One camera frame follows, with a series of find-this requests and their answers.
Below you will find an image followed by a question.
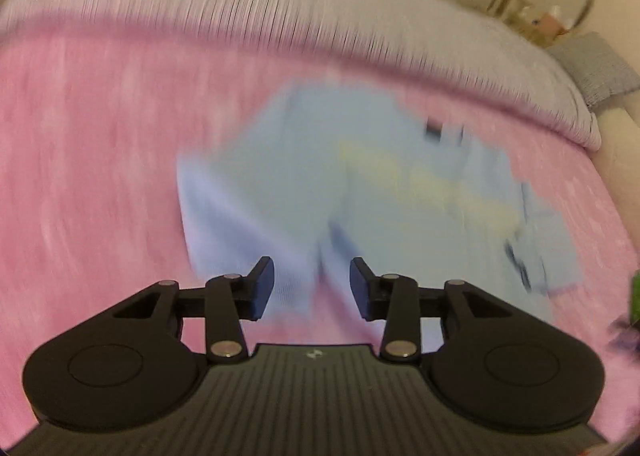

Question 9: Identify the pink floral blanket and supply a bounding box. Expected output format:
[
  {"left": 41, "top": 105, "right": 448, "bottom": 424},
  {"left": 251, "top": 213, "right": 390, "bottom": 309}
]
[{"left": 0, "top": 18, "right": 640, "bottom": 442}]

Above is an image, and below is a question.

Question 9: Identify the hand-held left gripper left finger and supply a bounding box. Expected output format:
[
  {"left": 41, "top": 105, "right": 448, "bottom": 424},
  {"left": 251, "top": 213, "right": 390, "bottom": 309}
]
[{"left": 112, "top": 256, "right": 276, "bottom": 365}]

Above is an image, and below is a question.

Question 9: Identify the grey striped duvet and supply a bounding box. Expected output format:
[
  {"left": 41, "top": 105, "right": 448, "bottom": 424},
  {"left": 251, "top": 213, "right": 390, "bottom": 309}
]
[{"left": 0, "top": 0, "right": 603, "bottom": 153}]

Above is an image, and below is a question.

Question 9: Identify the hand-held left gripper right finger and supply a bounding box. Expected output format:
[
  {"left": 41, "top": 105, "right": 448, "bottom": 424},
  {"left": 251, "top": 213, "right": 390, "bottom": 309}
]
[{"left": 349, "top": 257, "right": 522, "bottom": 365}]

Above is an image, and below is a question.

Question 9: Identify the light blue t-shirt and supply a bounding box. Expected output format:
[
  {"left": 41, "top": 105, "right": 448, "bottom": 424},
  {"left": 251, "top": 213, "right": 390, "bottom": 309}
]
[{"left": 176, "top": 80, "right": 586, "bottom": 331}]

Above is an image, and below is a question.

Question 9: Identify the grey pillow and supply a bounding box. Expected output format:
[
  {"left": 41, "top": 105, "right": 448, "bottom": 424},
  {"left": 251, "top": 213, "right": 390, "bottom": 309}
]
[{"left": 544, "top": 32, "right": 640, "bottom": 110}]

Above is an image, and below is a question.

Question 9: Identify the cream bolster pillow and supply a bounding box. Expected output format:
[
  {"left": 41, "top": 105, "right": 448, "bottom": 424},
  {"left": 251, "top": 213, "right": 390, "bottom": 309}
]
[{"left": 594, "top": 90, "right": 640, "bottom": 221}]

